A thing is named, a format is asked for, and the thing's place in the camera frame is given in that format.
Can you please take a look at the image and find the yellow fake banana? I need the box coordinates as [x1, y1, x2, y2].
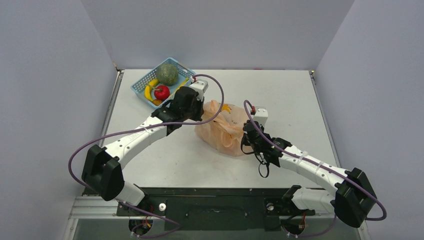
[144, 78, 159, 102]

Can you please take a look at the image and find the thin yellow chili pepper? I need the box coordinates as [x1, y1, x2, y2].
[174, 77, 189, 93]

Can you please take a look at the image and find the green netted melon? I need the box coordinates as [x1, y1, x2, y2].
[155, 63, 179, 86]

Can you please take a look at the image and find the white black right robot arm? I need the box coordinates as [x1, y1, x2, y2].
[242, 120, 377, 228]

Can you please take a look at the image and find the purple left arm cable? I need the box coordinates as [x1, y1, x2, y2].
[67, 74, 225, 193]

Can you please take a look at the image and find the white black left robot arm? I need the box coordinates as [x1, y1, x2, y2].
[81, 82, 207, 215]

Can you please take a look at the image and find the orange translucent plastic bag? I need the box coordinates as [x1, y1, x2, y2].
[194, 103, 248, 157]

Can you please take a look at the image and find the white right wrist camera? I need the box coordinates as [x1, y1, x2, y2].
[251, 106, 269, 127]

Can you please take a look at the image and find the red fake tomato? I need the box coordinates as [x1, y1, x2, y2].
[153, 85, 171, 101]

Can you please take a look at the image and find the brown fake kiwi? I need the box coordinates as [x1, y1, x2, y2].
[152, 99, 163, 106]

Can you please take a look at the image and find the light blue perforated basket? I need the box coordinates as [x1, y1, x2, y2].
[130, 57, 196, 109]

